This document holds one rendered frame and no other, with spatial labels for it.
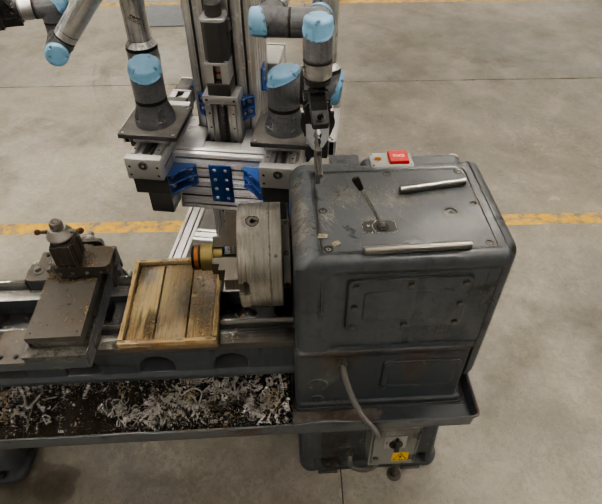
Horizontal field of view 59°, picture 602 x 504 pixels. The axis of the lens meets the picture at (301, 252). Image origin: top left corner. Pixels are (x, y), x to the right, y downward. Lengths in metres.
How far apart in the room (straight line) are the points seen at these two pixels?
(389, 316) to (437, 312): 0.14
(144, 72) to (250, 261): 0.85
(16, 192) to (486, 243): 3.28
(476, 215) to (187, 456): 1.59
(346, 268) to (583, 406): 1.72
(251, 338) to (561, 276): 2.12
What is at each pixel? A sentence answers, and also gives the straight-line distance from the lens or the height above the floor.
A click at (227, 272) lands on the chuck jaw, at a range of 1.55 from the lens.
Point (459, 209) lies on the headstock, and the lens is 1.57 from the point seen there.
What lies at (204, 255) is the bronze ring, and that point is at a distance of 1.60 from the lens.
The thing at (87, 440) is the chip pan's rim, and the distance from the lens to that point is 1.99.
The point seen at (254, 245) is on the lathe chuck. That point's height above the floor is 1.21.
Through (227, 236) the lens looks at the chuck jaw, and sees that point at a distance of 1.61.
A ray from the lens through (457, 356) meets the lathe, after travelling 1.81.
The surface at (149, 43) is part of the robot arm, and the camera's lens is 2.15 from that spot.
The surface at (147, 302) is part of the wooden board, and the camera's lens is 1.83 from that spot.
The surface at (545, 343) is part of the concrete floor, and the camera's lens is 3.00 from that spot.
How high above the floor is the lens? 2.22
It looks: 44 degrees down
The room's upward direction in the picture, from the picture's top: straight up
